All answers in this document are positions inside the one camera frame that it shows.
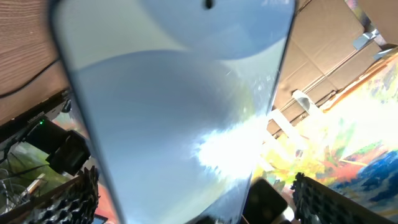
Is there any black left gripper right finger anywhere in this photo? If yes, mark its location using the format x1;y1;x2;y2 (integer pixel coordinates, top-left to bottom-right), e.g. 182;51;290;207
291;172;394;224

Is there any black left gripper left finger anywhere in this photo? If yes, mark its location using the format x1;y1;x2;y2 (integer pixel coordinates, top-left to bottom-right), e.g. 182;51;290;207
1;166;100;224

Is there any blue Galaxy smartphone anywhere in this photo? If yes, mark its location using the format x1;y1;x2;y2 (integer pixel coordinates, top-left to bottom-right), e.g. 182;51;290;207
47;0;296;223

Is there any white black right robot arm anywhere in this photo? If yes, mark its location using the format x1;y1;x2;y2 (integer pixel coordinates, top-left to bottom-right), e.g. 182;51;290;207
23;119;91;175

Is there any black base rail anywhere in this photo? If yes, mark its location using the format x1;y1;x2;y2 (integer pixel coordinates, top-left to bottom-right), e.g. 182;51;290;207
1;89;70;142

